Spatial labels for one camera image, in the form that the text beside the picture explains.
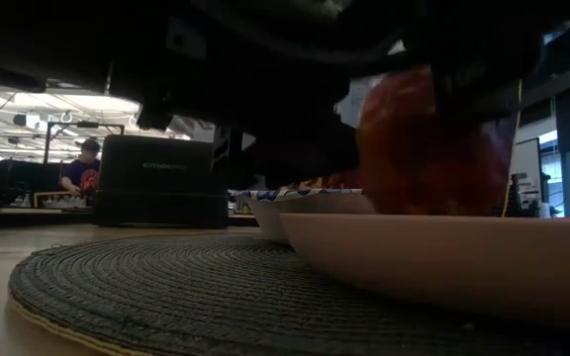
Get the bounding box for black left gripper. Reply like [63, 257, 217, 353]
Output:
[134, 0, 570, 190]

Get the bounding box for person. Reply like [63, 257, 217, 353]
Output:
[59, 138, 102, 200]

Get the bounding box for red apple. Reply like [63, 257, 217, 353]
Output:
[357, 66, 514, 217]

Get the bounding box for wooden tray with bottles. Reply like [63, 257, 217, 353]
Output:
[32, 191, 88, 210]

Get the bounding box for blue patterned white bowl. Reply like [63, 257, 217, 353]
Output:
[230, 186, 376, 246]

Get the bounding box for black toaster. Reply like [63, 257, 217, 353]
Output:
[94, 133, 231, 229]

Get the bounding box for round grey woven placemat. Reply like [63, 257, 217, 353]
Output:
[7, 234, 570, 356]

